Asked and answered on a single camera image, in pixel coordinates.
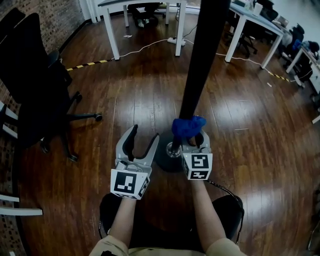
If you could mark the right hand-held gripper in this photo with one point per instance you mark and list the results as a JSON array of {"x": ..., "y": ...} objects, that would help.
[{"x": 198, "y": 165}]

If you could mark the person's black trousers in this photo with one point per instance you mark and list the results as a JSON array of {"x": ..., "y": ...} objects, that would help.
[{"x": 162, "y": 225}]

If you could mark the yellow black floor tape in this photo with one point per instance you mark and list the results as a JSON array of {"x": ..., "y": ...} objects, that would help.
[
  {"x": 87, "y": 64},
  {"x": 280, "y": 77}
]

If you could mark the white table with blue top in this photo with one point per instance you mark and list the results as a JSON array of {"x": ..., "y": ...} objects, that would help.
[{"x": 260, "y": 21}]

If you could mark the black swivel chair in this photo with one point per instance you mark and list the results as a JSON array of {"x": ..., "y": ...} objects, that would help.
[{"x": 246, "y": 40}]

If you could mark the black coat stand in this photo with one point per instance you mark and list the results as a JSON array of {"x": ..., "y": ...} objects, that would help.
[{"x": 200, "y": 62}]

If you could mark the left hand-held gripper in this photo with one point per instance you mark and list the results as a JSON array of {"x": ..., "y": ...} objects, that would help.
[{"x": 125, "y": 181}]

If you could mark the small white desk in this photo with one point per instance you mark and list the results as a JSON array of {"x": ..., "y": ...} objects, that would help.
[{"x": 22, "y": 212}]

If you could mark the white table with grey top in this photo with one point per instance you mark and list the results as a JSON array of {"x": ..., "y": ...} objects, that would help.
[{"x": 111, "y": 32}]

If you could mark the person's left forearm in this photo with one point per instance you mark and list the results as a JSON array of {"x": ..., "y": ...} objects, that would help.
[{"x": 122, "y": 217}]

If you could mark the white power strip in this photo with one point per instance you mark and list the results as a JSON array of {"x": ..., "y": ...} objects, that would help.
[{"x": 176, "y": 40}]

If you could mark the black office chair with headrest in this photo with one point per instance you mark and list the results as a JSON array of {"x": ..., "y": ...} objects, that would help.
[{"x": 32, "y": 82}]

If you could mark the blue cloth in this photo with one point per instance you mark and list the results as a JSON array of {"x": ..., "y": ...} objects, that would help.
[{"x": 187, "y": 126}]

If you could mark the person's right forearm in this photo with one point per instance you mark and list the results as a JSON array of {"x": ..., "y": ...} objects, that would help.
[{"x": 207, "y": 215}]

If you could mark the person's beige shirt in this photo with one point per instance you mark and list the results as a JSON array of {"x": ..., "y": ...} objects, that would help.
[{"x": 110, "y": 247}]

